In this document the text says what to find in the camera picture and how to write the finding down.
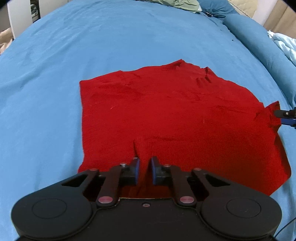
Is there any light blue quilt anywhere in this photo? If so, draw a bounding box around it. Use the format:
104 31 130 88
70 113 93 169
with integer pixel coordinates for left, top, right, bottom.
267 30 296 66

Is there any blue rolled blanket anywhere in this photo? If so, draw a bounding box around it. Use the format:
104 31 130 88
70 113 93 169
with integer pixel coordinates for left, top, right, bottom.
223 14 295 107

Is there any white cabinet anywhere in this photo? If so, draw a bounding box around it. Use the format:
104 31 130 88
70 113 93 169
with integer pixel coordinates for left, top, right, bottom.
7 0 69 38

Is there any blue bed sheet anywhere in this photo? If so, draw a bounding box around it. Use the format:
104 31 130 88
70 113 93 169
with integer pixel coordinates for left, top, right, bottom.
1 1 295 240

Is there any dark blue pillow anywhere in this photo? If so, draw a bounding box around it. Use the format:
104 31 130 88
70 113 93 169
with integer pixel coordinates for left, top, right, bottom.
198 0 238 18

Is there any red cloth garment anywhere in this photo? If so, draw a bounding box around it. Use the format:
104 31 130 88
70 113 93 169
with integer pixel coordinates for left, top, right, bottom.
79 60 292 198

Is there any green garment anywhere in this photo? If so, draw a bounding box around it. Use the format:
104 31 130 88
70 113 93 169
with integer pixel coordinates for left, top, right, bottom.
151 0 202 13

